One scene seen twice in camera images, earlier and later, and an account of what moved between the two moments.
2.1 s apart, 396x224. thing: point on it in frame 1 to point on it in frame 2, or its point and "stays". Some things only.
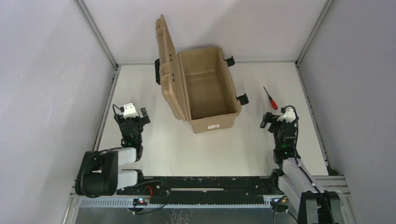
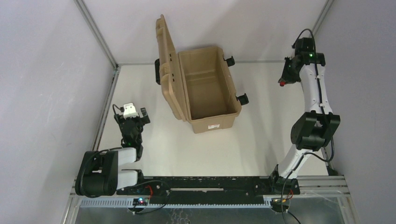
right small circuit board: (280, 205) stays
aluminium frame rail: (106, 108) stays
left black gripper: (131, 120) stays
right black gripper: (279, 122) to (287, 73)
